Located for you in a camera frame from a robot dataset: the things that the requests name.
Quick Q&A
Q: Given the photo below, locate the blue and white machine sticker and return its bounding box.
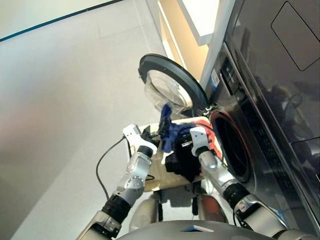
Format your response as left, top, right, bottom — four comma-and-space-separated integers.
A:
209, 67, 221, 89

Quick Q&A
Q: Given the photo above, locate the round washing machine door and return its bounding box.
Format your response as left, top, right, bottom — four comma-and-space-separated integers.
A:
137, 53, 210, 117

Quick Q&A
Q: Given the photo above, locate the grey washing machine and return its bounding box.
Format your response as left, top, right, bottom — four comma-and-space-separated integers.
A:
201, 0, 320, 240

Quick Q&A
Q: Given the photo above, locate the navy blue garment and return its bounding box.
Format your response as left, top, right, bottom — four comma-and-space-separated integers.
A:
157, 103, 195, 154

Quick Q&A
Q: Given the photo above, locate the pale woven basket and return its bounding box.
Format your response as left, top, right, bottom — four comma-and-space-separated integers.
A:
128, 116, 227, 193

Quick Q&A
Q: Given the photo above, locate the white and wood cabinet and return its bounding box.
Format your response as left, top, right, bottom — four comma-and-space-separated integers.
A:
146, 0, 237, 83

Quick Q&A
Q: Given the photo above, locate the black garment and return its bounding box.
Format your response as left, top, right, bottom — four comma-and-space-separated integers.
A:
164, 129, 204, 183

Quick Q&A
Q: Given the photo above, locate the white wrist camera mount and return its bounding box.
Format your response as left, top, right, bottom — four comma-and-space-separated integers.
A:
122, 124, 159, 156
189, 126, 211, 156

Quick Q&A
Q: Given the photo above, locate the red garment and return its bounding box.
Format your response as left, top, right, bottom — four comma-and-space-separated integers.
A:
191, 120, 224, 162

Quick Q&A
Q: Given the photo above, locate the robot silver torso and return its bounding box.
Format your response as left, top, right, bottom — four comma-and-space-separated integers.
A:
116, 219, 272, 240

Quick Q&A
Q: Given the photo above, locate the robot silver leg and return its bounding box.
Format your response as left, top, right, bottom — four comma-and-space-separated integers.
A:
197, 192, 230, 225
128, 196, 160, 233

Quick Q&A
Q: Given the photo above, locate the metal door hinge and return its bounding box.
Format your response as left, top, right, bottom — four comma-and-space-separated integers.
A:
202, 101, 219, 118

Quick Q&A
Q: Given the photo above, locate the basket trolley with black wheels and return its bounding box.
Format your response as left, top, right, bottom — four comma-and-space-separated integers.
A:
156, 183, 201, 222

